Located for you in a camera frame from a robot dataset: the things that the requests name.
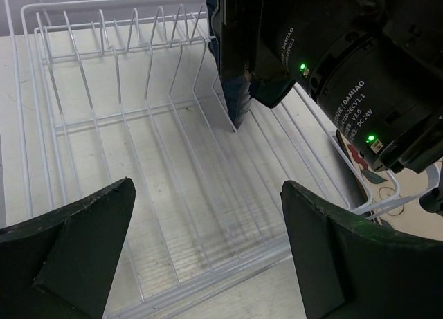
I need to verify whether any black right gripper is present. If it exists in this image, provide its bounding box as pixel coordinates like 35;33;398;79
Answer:
214;0;329;108

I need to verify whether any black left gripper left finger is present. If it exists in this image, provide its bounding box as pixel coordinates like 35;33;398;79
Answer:
1;178;136;318

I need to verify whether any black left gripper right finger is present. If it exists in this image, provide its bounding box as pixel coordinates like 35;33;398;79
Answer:
281;181;442;318

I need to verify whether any dark blue leaf plate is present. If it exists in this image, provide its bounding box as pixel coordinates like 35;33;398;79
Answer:
206;0;251;129

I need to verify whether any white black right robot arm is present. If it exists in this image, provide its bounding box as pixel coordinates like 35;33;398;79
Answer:
206;0;442;173

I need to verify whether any cream floral square plate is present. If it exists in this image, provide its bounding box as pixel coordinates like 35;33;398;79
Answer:
336;131;442;241

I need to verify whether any white wire dish rack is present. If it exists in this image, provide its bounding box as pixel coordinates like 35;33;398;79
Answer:
0;0;437;319

